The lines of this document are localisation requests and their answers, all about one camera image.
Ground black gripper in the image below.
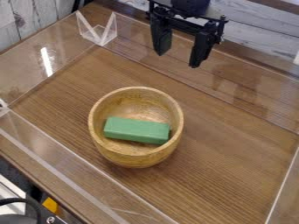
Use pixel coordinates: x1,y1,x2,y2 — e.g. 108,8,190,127
148,0,228,68

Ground green rectangular block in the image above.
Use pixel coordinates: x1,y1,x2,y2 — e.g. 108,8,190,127
103,117,171,144

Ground brown wooden bowl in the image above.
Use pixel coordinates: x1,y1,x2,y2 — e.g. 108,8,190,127
88,87,184,168

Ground yellow and black device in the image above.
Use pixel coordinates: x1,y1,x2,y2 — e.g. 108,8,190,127
27,185,84,224

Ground clear acrylic corner bracket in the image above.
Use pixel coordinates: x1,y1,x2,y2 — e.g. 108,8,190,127
75,11,118,46

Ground clear acrylic front wall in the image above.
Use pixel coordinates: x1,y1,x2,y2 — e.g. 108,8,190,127
0,103,179,224

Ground black cable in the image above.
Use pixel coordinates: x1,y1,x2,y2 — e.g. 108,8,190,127
0,197,44,224

